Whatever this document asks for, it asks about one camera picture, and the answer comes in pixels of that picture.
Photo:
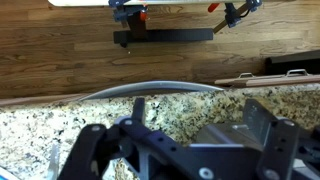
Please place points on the small light table top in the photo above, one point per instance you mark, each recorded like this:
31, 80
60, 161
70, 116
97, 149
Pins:
83, 2

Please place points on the stainless steel two-slot toaster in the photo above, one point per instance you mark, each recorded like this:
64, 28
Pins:
216, 135

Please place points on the black floor foot bar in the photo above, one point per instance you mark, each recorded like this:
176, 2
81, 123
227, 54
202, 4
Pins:
173, 35

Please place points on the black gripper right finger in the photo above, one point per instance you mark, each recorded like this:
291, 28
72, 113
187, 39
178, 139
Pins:
280, 150

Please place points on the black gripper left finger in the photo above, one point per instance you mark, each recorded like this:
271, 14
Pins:
86, 150

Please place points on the wooden drawer stack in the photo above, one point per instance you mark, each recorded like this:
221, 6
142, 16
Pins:
276, 81

